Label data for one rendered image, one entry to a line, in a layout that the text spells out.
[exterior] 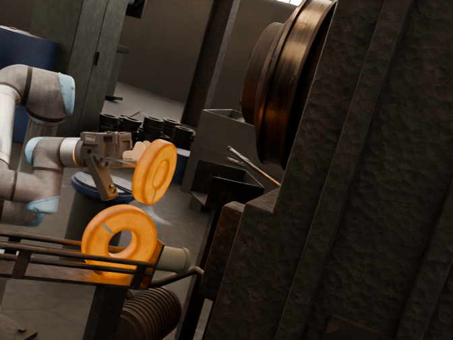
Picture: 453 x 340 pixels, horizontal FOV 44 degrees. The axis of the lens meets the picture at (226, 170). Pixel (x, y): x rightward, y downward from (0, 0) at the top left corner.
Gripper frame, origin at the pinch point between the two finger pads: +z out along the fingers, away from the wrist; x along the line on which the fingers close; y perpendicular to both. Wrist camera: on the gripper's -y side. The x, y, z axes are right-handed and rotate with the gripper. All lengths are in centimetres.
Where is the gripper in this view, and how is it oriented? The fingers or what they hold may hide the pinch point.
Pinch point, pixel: (156, 164)
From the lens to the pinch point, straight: 134.0
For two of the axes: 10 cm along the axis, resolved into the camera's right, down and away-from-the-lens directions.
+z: 9.4, 0.4, -3.3
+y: 0.0, -9.9, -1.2
